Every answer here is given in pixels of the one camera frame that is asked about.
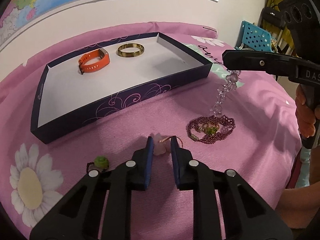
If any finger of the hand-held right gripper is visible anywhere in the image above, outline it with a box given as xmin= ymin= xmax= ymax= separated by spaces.
xmin=222 ymin=49 xmax=299 ymax=79

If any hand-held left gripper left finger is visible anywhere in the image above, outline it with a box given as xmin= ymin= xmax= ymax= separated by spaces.
xmin=29 ymin=136 xmax=154 ymax=240

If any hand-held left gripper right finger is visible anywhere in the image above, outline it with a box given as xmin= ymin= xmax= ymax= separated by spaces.
xmin=170 ymin=137 xmax=293 ymax=240

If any pink stone pendant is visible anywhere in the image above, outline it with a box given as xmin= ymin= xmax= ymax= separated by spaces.
xmin=153 ymin=133 xmax=184 ymax=156

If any clear crystal bead bracelet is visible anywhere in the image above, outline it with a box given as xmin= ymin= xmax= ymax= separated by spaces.
xmin=209 ymin=69 xmax=242 ymax=117

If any green bead black band ring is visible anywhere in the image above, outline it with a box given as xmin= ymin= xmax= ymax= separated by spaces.
xmin=86 ymin=156 xmax=110 ymax=173

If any purple beaded bracelet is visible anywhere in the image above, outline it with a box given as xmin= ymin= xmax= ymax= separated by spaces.
xmin=186 ymin=115 xmax=236 ymax=143

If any dark purple cardboard box tray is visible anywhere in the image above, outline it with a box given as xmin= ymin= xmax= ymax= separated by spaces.
xmin=30 ymin=32 xmax=213 ymax=145

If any person's right forearm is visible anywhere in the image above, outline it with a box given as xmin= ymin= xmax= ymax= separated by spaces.
xmin=276 ymin=187 xmax=320 ymax=229

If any person's right hand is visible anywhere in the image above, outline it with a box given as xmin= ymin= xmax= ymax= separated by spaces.
xmin=295 ymin=85 xmax=316 ymax=137

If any yellow garment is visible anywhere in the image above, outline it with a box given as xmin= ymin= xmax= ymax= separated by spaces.
xmin=265 ymin=0 xmax=296 ymax=55

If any blue perforated plastic chair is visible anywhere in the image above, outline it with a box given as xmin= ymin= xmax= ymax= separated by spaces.
xmin=235 ymin=20 xmax=273 ymax=53

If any black handbag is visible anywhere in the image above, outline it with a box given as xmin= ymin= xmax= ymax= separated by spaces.
xmin=262 ymin=5 xmax=286 ymax=29

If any gold bangle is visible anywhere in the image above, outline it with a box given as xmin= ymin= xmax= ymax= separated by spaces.
xmin=117 ymin=43 xmax=145 ymax=58

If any orange watch band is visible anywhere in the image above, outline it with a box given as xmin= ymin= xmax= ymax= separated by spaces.
xmin=78 ymin=48 xmax=110 ymax=75

